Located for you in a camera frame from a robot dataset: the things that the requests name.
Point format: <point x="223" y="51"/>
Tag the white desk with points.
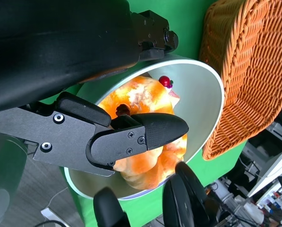
<point x="273" y="165"/>

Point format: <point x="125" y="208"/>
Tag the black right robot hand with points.
<point x="181" y="201"/>

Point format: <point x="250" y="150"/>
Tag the salmon pink cake slice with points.
<point x="164" y="81"/>

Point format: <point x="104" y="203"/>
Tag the green tablecloth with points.
<point x="188" y="23"/>

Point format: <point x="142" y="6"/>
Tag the orange pumpkin-shaped bread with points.
<point x="143" y="94"/>
<point x="143" y="170"/>

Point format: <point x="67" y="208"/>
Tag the pale green bowl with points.
<point x="197" y="94"/>

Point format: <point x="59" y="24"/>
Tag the orange wicker basket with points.
<point x="249" y="71"/>

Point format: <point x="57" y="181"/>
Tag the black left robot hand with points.
<point x="60" y="47"/>

